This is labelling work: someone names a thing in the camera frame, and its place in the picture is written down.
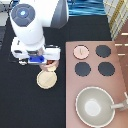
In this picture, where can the white and blue gripper body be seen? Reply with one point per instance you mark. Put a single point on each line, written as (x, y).
(34, 57)

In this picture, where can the cream round plate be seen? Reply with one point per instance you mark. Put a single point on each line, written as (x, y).
(46, 80)

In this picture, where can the pink pot lid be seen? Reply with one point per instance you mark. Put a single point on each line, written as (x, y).
(81, 52)

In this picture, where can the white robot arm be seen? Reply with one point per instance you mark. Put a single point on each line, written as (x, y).
(28, 18)

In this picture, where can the pink toy stove top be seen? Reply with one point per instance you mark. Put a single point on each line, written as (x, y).
(114, 85)

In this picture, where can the blue patterned cloth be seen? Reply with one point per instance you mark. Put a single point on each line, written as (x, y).
(86, 7)

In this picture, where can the black burner disc back right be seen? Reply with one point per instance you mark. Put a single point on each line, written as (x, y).
(103, 51)

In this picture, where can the black burner disc front right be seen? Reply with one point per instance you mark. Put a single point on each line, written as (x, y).
(106, 69)

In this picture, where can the large grey bowl sink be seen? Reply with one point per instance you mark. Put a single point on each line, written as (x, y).
(93, 107)

